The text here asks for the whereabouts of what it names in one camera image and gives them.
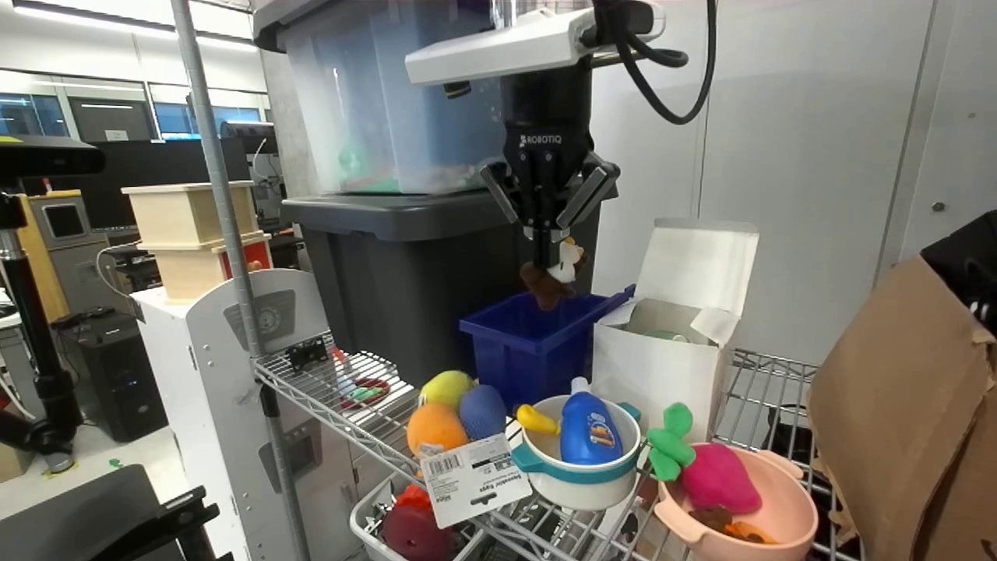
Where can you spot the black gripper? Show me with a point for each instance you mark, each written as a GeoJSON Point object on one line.
{"type": "Point", "coordinates": [551, 121]}

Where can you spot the brown doll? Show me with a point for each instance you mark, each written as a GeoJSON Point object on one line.
{"type": "Point", "coordinates": [543, 288]}

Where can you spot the blue plastic box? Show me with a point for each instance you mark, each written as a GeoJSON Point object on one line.
{"type": "Point", "coordinates": [530, 355]}

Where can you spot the white cardboard box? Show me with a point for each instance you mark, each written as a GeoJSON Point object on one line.
{"type": "Point", "coordinates": [654, 380]}

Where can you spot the brown cardboard box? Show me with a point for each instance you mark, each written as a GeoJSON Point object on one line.
{"type": "Point", "coordinates": [892, 415]}

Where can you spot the large grey storage bin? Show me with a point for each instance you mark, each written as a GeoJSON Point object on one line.
{"type": "Point", "coordinates": [393, 292]}

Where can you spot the clear plastic storage bin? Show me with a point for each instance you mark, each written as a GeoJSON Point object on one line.
{"type": "Point", "coordinates": [364, 104]}

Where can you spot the small yellow toy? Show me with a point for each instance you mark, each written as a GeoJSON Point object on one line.
{"type": "Point", "coordinates": [533, 419]}

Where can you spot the blue plush ball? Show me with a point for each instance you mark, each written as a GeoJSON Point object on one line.
{"type": "Point", "coordinates": [484, 410]}

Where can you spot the blue toy detergent bottle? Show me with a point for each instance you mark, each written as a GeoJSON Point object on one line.
{"type": "Point", "coordinates": [589, 424]}

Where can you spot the small red green toy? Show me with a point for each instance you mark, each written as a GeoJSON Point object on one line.
{"type": "Point", "coordinates": [364, 394]}

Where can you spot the teal white toy pot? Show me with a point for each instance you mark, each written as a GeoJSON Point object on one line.
{"type": "Point", "coordinates": [579, 483]}

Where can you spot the white paper label tag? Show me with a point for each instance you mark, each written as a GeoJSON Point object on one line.
{"type": "Point", "coordinates": [471, 482]}

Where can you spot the pink plush toy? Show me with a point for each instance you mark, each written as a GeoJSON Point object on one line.
{"type": "Point", "coordinates": [719, 482]}

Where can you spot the beige crate red label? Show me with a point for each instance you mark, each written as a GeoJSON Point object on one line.
{"type": "Point", "coordinates": [198, 268]}

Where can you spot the red plush toy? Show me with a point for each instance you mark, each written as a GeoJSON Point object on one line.
{"type": "Point", "coordinates": [415, 531]}

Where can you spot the plain beige plastic crate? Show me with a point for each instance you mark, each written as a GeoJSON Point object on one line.
{"type": "Point", "coordinates": [187, 213]}

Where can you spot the small orange toy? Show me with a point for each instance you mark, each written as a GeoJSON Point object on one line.
{"type": "Point", "coordinates": [748, 531]}

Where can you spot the pink plastic bowl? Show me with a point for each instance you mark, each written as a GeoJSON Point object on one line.
{"type": "Point", "coordinates": [787, 508]}

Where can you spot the white machine cabinet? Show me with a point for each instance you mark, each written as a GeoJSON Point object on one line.
{"type": "Point", "coordinates": [206, 415]}

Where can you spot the dark monitor screen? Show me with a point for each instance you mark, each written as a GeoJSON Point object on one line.
{"type": "Point", "coordinates": [113, 121]}

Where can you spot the black storage crate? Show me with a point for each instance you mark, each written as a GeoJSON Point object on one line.
{"type": "Point", "coordinates": [110, 380]}

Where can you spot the beige machine with screen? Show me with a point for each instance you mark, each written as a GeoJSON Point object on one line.
{"type": "Point", "coordinates": [62, 238]}

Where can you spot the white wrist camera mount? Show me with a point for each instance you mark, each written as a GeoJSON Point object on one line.
{"type": "Point", "coordinates": [487, 52]}

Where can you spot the black camera stand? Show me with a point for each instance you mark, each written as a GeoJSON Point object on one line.
{"type": "Point", "coordinates": [34, 343]}

